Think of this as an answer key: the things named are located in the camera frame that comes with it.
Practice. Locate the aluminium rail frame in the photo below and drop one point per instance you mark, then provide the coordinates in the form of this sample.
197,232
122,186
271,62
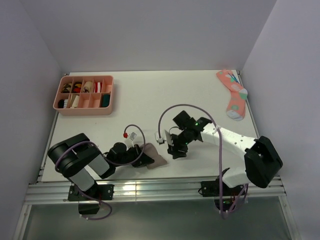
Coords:
163,203

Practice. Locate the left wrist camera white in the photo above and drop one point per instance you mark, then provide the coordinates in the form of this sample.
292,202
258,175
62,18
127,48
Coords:
129,139

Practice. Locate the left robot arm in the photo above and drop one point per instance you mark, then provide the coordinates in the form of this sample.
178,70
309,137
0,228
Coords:
72,155

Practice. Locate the rolled tan pink sock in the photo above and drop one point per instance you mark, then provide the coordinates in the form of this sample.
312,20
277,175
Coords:
87,87

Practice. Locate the rolled black white sock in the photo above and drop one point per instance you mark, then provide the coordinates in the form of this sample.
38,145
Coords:
62,104

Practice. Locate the rolled beige sock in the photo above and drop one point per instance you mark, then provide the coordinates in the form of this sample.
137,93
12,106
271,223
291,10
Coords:
74,101

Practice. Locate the dark green patterned sock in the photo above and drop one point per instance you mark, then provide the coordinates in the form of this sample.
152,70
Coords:
105,100

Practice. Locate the rolled red white sock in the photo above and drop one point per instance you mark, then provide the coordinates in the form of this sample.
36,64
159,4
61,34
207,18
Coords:
97,87

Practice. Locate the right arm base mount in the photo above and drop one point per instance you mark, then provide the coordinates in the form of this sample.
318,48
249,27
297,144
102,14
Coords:
211,189

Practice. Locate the pink divided organizer tray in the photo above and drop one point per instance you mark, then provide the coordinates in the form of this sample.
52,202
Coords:
89,104

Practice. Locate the pink patterned sock pair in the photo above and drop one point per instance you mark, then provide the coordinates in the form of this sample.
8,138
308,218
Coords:
236,108

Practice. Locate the taupe sock red striped cuff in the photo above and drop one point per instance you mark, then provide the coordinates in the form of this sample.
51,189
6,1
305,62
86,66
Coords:
151,151

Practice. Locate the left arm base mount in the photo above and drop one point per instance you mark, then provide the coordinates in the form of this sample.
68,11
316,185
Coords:
90,202

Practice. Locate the rolled dark red sock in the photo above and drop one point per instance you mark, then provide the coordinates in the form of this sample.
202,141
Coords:
77,86

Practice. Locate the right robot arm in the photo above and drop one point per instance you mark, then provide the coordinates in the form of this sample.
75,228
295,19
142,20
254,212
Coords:
261,160

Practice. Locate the rolled brown black sock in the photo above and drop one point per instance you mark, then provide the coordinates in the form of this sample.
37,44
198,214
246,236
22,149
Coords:
66,89

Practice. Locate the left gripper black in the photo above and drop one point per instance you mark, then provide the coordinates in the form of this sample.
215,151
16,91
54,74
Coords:
143,160

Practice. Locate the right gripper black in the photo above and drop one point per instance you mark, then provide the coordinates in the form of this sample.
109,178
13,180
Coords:
173,149

